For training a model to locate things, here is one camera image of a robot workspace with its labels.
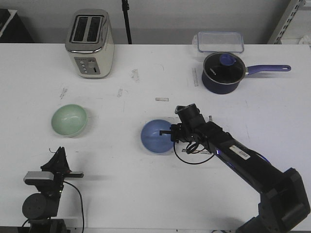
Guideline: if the green bowl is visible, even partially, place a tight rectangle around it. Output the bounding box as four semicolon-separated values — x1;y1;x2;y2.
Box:
51;104;87;137

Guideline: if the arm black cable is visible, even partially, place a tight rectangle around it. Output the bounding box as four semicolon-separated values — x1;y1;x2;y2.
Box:
62;181;85;233
173;142;217;165

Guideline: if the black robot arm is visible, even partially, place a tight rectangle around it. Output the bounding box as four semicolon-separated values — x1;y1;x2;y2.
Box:
22;147;84;233
160;121;311;233

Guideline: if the black tripod pole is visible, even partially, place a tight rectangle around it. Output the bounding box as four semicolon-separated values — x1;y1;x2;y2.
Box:
121;0;132;44

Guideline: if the glass pot lid blue knob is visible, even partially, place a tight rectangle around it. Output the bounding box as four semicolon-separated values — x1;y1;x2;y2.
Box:
203;52;246;84

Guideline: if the blue bowl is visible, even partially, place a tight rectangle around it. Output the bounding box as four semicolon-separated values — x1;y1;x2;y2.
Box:
140;119;173;154

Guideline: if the white slotted shelf rack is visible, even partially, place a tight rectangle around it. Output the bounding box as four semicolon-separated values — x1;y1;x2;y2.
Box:
267;0;311;44

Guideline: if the dark blue saucepan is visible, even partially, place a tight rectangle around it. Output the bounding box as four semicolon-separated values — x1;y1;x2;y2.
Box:
202;65;292;95

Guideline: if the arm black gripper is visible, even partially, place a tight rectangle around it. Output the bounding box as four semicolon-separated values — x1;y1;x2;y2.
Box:
35;147;84;197
159;123;204;143

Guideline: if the cream two-slot toaster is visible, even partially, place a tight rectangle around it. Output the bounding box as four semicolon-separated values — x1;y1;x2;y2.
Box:
65;9;115;79

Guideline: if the clear plastic food container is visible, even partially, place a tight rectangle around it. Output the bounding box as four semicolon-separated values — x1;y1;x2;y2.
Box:
192;31;244;53

